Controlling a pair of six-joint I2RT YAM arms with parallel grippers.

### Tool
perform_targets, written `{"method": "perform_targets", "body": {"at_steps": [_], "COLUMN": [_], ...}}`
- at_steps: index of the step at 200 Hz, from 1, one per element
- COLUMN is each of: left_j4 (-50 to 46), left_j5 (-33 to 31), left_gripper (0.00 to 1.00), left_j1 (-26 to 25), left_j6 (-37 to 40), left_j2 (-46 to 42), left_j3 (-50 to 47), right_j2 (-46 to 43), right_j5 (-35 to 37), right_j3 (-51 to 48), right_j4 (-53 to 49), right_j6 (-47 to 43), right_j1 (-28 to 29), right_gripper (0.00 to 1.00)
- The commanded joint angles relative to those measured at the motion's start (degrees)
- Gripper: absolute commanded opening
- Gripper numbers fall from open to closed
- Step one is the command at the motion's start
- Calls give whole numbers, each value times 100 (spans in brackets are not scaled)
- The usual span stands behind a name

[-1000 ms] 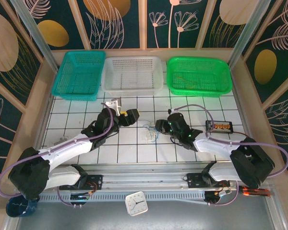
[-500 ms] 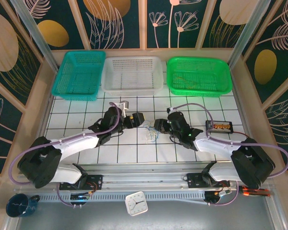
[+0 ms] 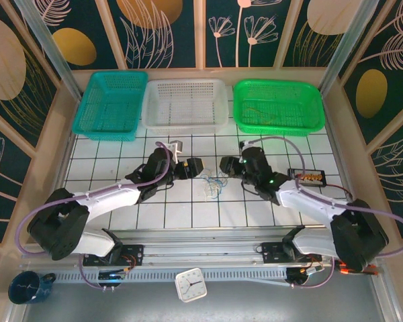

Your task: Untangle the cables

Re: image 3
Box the grey slotted cable duct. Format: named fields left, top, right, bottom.
left=52, top=268, right=289, bottom=282

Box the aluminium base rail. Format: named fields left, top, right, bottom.
left=19, top=225, right=384, bottom=269

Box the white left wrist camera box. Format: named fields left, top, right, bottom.
left=163, top=140, right=185, bottom=158

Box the black controller board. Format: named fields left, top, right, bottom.
left=97, top=270, right=130, bottom=286
left=286, top=266, right=323, bottom=286

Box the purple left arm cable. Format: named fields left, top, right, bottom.
left=15, top=141, right=175, bottom=292

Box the thin yellow green cable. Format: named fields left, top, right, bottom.
left=243, top=106, right=289, bottom=125

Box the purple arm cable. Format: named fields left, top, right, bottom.
left=247, top=136, right=403, bottom=290
left=15, top=141, right=175, bottom=292

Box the white plastic basket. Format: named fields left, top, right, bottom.
left=141, top=78, right=229, bottom=136

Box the teal plastic basket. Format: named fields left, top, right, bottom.
left=71, top=70, right=149, bottom=142

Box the red black wire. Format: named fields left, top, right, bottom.
left=324, top=182, right=354, bottom=202

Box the green plastic basket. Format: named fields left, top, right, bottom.
left=232, top=78, right=325, bottom=138

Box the white square clock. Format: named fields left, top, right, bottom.
left=174, top=267, right=208, bottom=304

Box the black charger box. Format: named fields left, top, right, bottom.
left=287, top=167, right=327, bottom=187

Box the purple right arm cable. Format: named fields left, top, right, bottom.
left=247, top=136, right=403, bottom=290

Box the aluminium frame post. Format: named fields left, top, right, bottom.
left=318, top=0, right=389, bottom=97
left=12, top=0, right=85, bottom=101

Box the thin blue cable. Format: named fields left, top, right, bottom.
left=201, top=169, right=228, bottom=201

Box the dark blue mug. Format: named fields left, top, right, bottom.
left=8, top=270, right=57, bottom=305

